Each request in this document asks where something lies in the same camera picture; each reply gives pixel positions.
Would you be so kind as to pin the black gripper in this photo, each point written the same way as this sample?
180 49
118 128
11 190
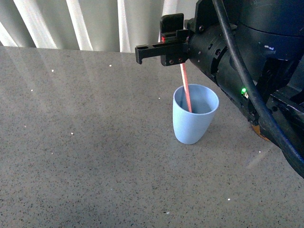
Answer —
206 49

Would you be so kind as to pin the pink chopstick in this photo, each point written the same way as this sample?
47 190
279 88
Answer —
185 85

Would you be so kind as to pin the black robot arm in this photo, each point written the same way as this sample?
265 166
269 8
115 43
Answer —
270 37

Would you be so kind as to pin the blue cup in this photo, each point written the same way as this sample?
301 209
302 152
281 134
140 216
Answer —
189 127

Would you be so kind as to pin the bamboo chopstick holder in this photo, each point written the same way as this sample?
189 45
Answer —
256 129

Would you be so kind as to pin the white curtain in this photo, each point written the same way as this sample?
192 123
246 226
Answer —
95 25

